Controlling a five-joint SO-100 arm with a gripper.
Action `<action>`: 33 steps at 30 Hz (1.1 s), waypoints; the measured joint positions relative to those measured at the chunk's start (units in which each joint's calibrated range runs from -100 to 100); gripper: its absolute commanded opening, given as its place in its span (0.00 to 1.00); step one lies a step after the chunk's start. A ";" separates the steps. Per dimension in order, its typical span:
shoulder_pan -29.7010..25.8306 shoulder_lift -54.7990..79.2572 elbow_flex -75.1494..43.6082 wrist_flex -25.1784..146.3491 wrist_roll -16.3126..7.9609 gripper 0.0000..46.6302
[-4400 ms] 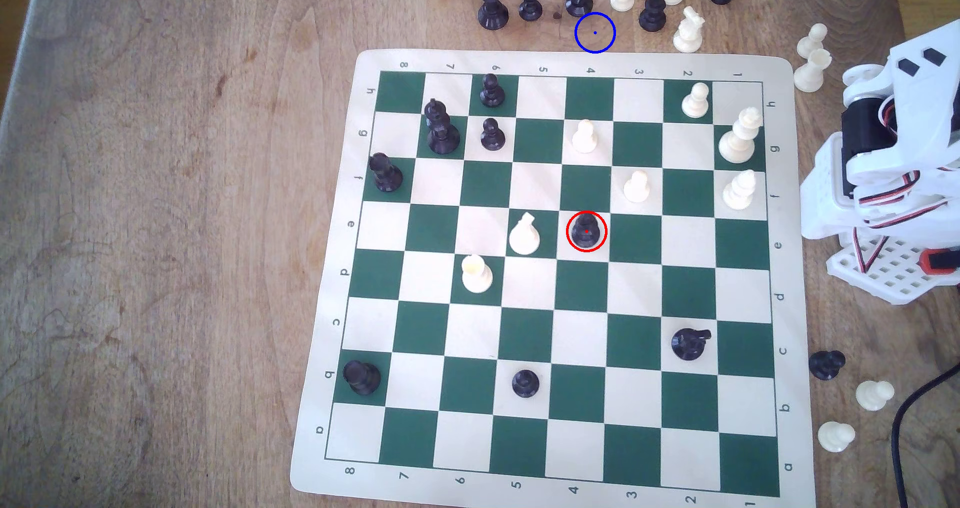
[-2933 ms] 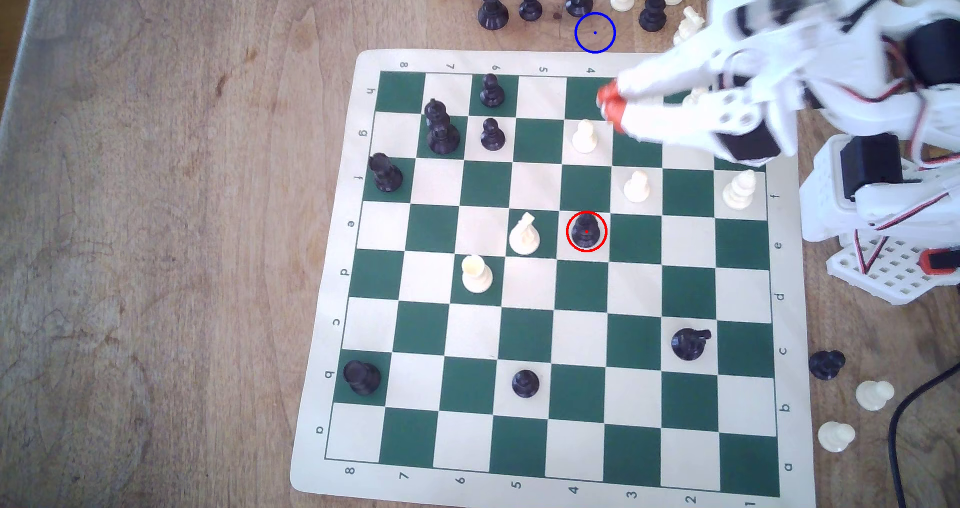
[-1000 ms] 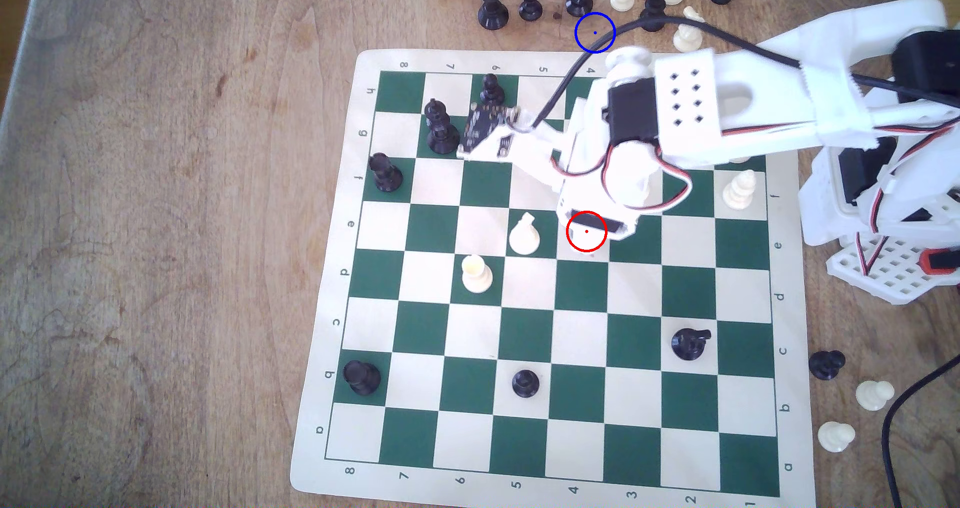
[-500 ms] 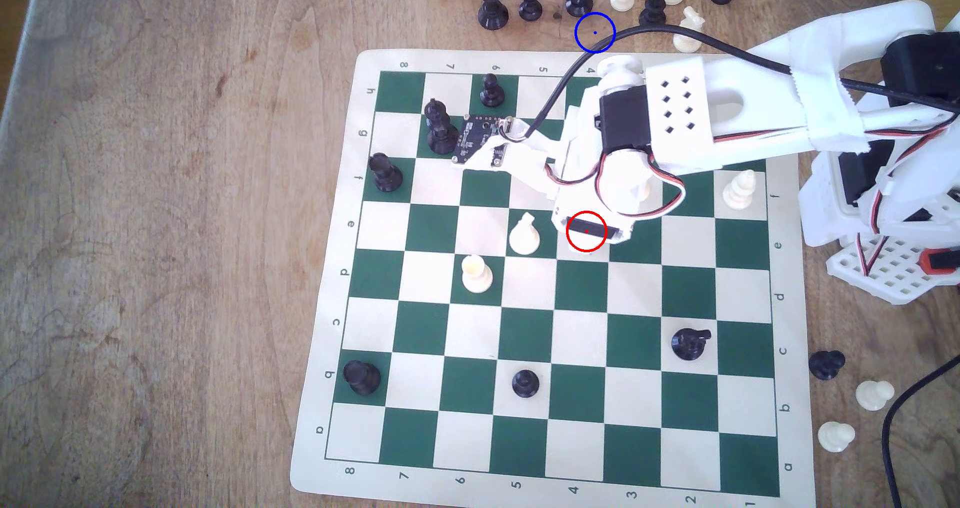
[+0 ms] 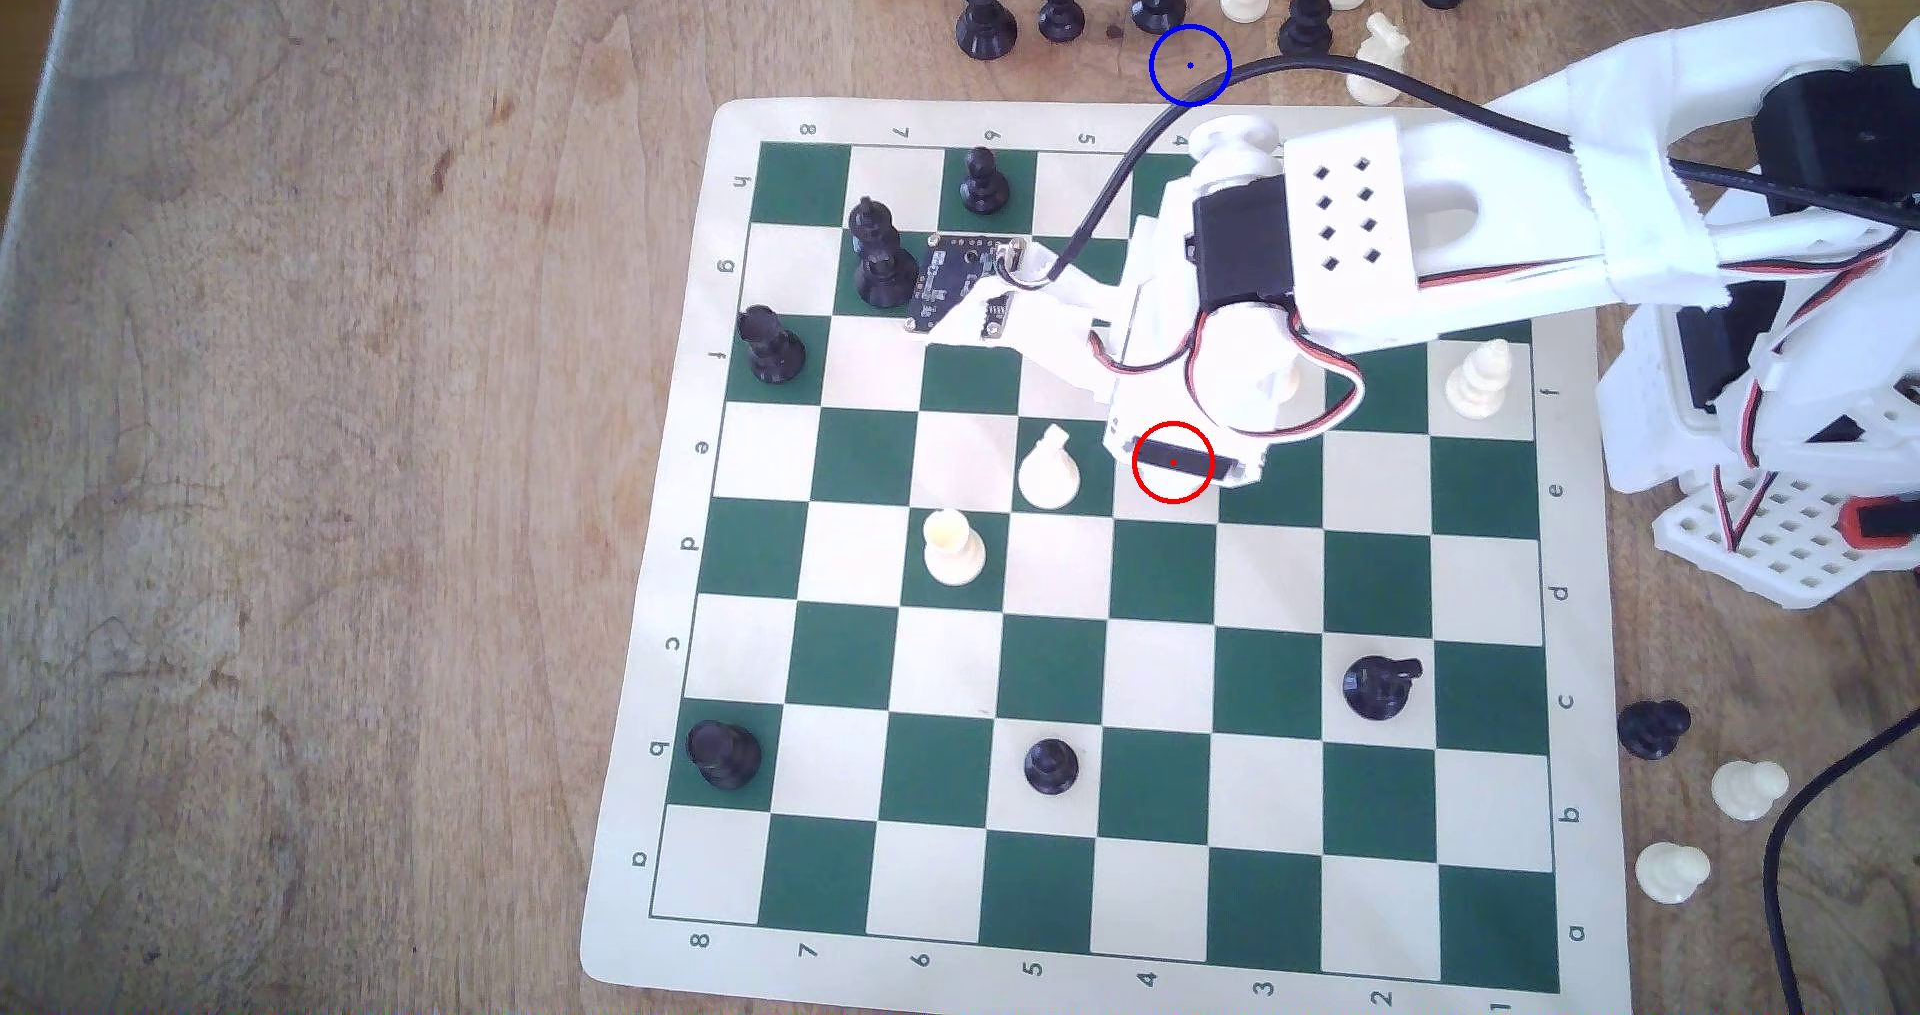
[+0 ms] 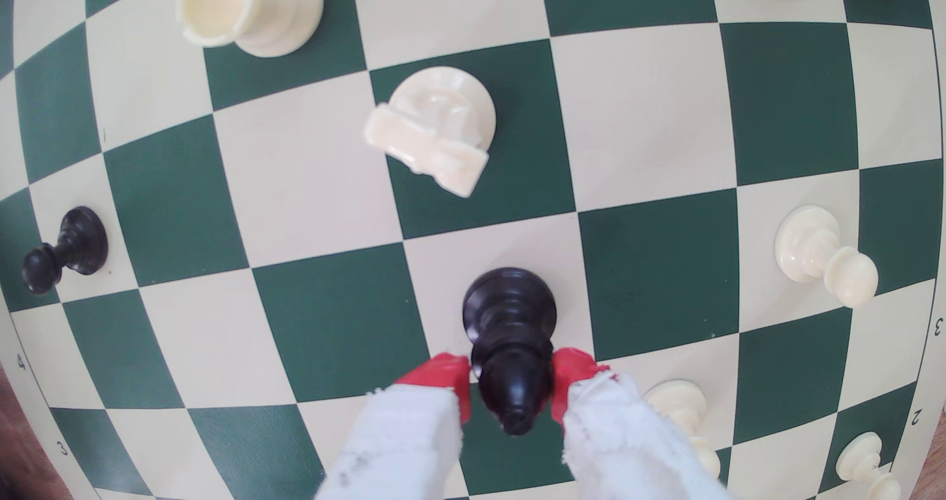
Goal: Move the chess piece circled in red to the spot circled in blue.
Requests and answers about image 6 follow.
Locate white chess pawn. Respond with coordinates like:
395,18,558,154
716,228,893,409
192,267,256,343
644,379,721,480
775,204,879,309
836,432,903,500

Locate black chess bishop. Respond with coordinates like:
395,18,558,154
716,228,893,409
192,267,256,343
463,267,558,436

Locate white chess knight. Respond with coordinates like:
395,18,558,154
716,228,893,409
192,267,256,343
364,66,497,199

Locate green and cream chessboard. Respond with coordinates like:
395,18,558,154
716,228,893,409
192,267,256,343
0,0,946,500

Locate black chess pawn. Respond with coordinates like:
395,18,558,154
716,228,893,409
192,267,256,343
21,206,109,296

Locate red-tipped white-wrapped gripper finger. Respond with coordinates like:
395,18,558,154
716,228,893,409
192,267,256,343
315,353,472,500
552,348,733,500

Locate white chess rook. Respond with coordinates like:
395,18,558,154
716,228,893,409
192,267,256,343
176,0,325,59

